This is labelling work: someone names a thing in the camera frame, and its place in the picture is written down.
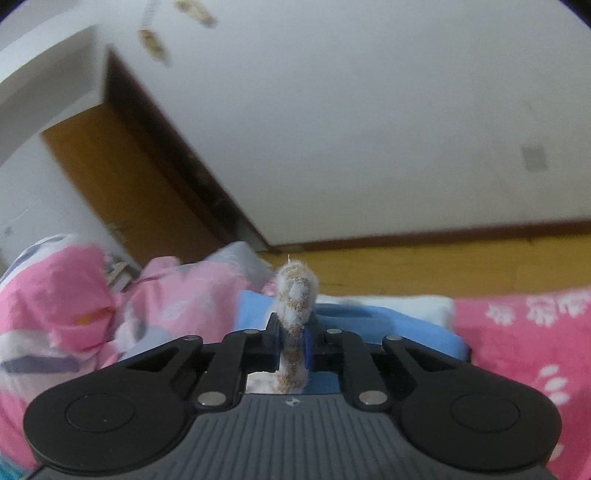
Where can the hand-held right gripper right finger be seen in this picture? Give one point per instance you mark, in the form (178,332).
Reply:
(308,348)

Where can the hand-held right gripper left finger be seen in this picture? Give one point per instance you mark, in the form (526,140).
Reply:
(263,350)

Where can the beige white checkered sweater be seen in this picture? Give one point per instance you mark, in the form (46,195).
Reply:
(295,295)

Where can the light blue folded garment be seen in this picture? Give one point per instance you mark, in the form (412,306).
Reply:
(392,332)

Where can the brown baseboard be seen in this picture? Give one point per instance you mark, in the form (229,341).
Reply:
(415,235)

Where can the pink teal printed quilt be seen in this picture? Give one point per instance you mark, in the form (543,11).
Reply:
(69,295)

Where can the pink floral blanket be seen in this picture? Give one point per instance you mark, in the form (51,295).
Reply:
(517,341)

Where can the yellow wall sticker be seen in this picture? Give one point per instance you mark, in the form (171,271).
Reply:
(154,46)
(196,14)

